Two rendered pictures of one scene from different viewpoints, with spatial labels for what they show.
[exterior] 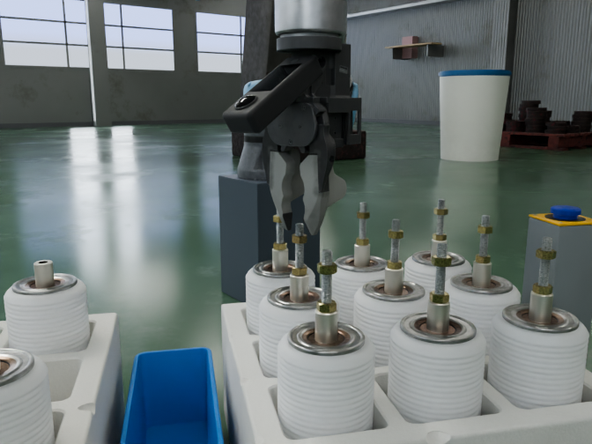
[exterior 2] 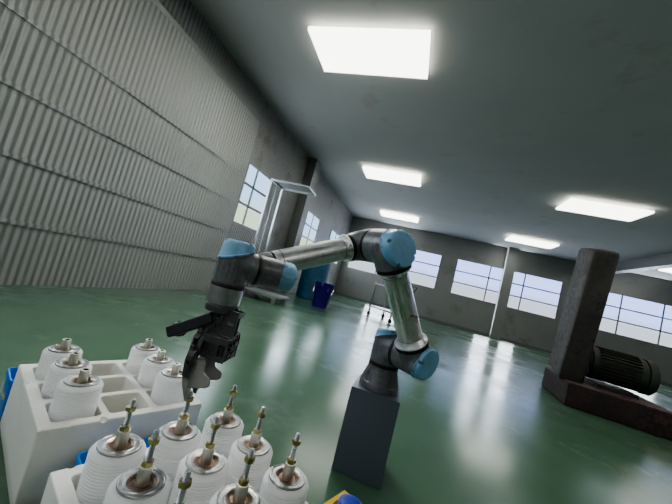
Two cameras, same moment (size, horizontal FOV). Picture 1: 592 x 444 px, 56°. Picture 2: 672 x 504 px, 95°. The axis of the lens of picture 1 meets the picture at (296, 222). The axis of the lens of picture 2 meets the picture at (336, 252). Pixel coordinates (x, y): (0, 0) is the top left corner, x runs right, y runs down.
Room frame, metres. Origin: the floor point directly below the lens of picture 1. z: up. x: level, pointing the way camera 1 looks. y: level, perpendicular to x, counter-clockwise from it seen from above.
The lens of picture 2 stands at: (0.37, -0.72, 0.68)
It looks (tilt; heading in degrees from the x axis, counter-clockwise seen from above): 4 degrees up; 52
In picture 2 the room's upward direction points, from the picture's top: 15 degrees clockwise
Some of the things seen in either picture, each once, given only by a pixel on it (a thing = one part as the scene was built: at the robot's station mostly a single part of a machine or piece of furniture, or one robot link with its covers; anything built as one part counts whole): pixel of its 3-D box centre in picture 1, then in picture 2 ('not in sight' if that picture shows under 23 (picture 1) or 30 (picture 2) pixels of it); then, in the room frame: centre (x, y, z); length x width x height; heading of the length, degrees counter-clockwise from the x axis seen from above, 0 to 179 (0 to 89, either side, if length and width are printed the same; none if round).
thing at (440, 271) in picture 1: (440, 280); (150, 452); (0.54, -0.14, 0.30); 0.01 x 0.01 x 0.08
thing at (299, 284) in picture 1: (299, 287); (181, 425); (0.63, 0.00, 0.26); 0.02 x 0.02 x 0.03
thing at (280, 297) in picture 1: (299, 298); (179, 431); (0.63, 0.00, 0.25); 0.08 x 0.08 x 0.01
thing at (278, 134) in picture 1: (313, 96); (218, 331); (0.64, -0.02, 0.48); 0.09 x 0.08 x 0.12; 137
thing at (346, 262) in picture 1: (361, 263); (253, 445); (0.77, -0.09, 0.25); 0.08 x 0.08 x 0.01
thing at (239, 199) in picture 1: (269, 236); (368, 426); (1.35, 0.07, 0.15); 0.18 x 0.18 x 0.30; 36
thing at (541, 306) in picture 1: (540, 307); not in sight; (0.56, -0.26, 0.26); 0.02 x 0.02 x 0.03
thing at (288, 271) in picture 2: not in sight; (270, 272); (0.74, 0.00, 0.64); 0.11 x 0.11 x 0.08; 86
